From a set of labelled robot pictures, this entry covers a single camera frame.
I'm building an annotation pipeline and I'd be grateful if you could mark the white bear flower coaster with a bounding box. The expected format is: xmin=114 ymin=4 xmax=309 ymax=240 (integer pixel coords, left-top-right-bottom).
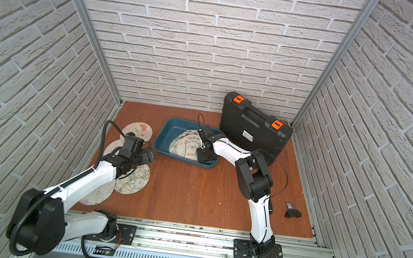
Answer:
xmin=175 ymin=134 xmax=202 ymax=161

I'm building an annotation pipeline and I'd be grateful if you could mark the black plastic tool case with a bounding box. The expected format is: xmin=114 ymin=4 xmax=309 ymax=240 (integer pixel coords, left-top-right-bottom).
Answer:
xmin=220 ymin=92 xmax=293 ymax=166

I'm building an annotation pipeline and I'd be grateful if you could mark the aluminium corner post right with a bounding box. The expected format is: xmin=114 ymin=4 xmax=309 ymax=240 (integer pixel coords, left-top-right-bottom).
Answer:
xmin=292 ymin=0 xmax=380 ymax=129

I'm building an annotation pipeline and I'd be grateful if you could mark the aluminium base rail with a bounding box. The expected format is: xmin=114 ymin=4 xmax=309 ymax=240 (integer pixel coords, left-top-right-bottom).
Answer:
xmin=25 ymin=203 xmax=344 ymax=258

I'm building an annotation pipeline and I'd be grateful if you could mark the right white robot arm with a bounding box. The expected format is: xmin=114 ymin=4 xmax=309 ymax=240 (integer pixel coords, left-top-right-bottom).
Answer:
xmin=197 ymin=126 xmax=275 ymax=254

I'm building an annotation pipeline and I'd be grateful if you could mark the cream line-art coaster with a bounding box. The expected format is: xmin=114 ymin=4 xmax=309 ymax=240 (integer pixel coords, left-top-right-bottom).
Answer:
xmin=114 ymin=165 xmax=151 ymax=195

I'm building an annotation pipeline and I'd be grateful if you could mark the pink rainbow unicorn coaster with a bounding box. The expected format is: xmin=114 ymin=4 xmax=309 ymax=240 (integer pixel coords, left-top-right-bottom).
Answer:
xmin=103 ymin=139 xmax=125 ymax=156

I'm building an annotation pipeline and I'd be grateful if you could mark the black yellow screwdriver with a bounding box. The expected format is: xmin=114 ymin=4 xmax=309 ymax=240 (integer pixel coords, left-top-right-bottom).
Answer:
xmin=268 ymin=199 xmax=274 ymax=215

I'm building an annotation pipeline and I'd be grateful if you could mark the butterfly pastel coaster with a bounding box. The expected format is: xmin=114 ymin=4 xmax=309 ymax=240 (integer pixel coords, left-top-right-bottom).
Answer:
xmin=79 ymin=180 xmax=116 ymax=206

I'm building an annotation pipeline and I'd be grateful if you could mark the aluminium corner post left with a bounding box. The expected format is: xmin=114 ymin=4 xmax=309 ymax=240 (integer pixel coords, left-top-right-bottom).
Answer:
xmin=72 ymin=0 xmax=122 ymax=107

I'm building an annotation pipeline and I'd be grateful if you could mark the small black clip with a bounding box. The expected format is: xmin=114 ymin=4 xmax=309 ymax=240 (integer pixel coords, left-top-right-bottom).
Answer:
xmin=284 ymin=202 xmax=302 ymax=219

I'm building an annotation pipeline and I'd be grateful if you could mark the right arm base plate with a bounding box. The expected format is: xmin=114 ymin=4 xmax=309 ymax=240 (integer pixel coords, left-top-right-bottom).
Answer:
xmin=233 ymin=238 xmax=284 ymax=258

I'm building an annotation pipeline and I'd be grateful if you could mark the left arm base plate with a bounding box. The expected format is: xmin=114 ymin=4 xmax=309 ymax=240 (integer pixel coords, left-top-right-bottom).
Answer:
xmin=98 ymin=223 xmax=138 ymax=246

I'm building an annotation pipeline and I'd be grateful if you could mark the teal plastic storage box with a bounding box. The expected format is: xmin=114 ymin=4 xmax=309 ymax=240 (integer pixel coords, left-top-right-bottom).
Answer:
xmin=154 ymin=117 xmax=218 ymax=170

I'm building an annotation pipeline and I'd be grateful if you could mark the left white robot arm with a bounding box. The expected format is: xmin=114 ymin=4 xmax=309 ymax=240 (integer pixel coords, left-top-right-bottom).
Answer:
xmin=6 ymin=134 xmax=155 ymax=256

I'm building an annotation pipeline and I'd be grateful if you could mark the aluminium corner post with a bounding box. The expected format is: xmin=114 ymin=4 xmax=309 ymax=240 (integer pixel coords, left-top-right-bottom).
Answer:
xmin=292 ymin=0 xmax=380 ymax=129
xmin=72 ymin=0 xmax=122 ymax=107

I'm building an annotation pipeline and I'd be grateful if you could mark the black corrugated cable conduit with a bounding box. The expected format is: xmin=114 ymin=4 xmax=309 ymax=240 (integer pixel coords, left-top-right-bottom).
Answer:
xmin=7 ymin=109 xmax=129 ymax=258

